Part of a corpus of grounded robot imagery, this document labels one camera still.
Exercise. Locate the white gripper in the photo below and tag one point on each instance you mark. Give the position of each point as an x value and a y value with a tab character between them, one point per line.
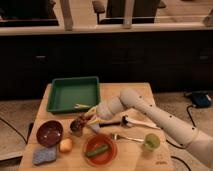
106	110

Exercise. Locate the dark red grape bunch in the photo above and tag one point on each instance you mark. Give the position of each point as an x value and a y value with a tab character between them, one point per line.
81	119

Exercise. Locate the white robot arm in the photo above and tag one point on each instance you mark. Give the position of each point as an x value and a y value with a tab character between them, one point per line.
195	141

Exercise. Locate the small metal cup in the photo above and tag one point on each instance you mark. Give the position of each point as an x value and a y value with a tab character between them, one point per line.
76	129

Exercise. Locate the grey cloth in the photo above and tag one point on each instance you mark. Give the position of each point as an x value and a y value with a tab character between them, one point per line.
95	128

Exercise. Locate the yellow item in tray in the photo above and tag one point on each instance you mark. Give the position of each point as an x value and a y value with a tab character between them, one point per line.
81	106

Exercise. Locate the orange bowl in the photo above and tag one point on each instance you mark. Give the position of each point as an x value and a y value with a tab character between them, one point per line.
102	159

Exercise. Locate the silver fork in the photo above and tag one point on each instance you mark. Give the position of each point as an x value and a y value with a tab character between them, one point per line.
117	137

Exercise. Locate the green plastic tray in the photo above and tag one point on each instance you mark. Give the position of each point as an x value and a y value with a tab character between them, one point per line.
66	92

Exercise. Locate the green cucumber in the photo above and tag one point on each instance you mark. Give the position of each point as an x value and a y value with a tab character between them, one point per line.
99	150

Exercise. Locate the yellow potato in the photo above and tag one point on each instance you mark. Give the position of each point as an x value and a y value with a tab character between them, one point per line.
65	145

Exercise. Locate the dark red bowl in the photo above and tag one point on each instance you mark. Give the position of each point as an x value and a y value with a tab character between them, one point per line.
49	133

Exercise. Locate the green apple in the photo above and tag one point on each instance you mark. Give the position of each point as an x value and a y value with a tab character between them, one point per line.
151	142

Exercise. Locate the blue grey sponge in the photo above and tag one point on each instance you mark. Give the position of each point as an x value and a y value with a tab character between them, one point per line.
44	155

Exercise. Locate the blue black device on floor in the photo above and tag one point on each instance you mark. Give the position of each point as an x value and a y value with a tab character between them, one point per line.
198	100

